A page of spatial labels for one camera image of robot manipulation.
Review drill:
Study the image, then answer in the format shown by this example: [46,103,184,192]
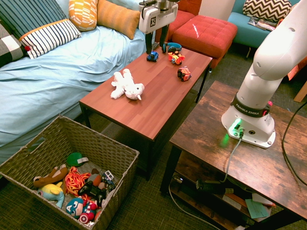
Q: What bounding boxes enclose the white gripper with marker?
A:
[139,0,179,55]

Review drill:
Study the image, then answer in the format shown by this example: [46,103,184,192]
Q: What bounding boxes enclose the white stuffed toy animal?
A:
[110,68,145,101]

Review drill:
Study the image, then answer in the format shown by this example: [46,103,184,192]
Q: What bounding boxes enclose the blue toy car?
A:
[146,50,159,63]

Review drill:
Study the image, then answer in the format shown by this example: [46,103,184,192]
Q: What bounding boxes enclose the red and yellow toy vehicle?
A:
[167,51,186,66]

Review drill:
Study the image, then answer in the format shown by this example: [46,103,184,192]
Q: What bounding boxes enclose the red and black toy truck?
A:
[177,67,192,82]

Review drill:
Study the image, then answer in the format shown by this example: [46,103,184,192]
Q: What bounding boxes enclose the green round toy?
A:
[66,152,89,168]

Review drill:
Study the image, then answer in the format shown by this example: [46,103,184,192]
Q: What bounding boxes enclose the small blue robot toy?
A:
[100,170,117,192]

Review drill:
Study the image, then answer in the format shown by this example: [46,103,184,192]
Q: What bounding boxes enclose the woven wicker basket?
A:
[0,115,140,230]

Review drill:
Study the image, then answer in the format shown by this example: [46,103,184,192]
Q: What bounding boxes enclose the yellow blue plush toy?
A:
[36,182,65,208]

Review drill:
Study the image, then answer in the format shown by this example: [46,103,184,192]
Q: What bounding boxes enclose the Captain America plush toy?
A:
[65,196,98,225]

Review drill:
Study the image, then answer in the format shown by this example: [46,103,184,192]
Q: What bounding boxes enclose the blue headphones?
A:
[164,42,182,54]

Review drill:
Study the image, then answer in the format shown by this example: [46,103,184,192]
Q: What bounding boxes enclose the red armchair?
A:
[154,0,202,44]

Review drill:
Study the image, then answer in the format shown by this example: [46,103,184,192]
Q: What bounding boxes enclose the orange striped rectangular pillow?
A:
[96,0,141,40]

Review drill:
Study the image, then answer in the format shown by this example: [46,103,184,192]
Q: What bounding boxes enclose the red tufted ottoman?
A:
[172,14,238,69]

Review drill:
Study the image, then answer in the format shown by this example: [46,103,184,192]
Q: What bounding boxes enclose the red-brown wooden coffee table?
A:
[79,46,213,181]

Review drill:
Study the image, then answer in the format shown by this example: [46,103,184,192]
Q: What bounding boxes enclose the orange white patterned pillow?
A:
[68,0,98,32]

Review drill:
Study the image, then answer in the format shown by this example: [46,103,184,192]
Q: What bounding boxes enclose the teal sofa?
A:
[227,0,300,52]

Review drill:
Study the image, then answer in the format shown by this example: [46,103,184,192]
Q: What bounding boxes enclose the white navy striped pillow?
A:
[19,19,82,59]

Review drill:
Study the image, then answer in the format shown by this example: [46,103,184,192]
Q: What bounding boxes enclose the magazines on teal sofa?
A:
[247,15,285,31]

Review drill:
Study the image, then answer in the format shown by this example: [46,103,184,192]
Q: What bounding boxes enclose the light blue covered sofa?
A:
[0,0,147,166]

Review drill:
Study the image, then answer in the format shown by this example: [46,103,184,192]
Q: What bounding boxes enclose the black white chevron pillow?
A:
[242,0,293,23]

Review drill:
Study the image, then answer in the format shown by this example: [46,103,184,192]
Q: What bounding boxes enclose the dark blue striped cushion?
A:
[0,0,69,40]

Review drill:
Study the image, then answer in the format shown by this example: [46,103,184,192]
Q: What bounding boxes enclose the rustic dark wood table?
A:
[159,80,307,230]

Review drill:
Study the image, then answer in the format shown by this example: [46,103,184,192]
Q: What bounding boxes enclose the black white checked pillow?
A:
[0,23,27,68]

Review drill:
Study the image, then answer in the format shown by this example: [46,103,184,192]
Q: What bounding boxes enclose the orange flame pattern plush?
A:
[64,166,92,196]

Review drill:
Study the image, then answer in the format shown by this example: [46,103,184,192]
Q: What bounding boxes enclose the black game controller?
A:
[77,180,107,201]

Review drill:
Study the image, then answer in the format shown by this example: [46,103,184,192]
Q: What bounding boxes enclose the brown plush animal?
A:
[33,164,69,188]

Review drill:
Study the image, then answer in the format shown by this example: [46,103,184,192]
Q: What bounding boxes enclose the teal paper booklet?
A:
[244,198,269,219]

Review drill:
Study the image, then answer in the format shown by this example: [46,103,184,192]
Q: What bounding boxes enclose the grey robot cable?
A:
[219,129,244,184]

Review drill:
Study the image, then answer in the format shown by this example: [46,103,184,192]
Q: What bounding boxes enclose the white power cable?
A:
[168,183,221,230]

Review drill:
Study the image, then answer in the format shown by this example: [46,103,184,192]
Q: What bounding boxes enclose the black cable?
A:
[282,100,307,187]

